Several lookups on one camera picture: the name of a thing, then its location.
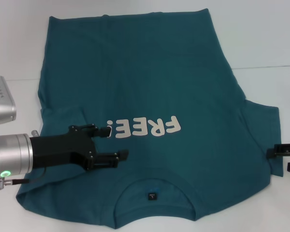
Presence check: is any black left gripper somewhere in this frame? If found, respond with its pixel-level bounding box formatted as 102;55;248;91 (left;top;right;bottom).
29;123;130;174

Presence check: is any teal blue printed t-shirt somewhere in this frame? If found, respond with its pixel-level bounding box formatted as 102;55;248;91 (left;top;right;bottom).
15;8;285;223

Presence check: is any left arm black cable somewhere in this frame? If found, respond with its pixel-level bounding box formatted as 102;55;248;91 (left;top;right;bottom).
0;168;47;191

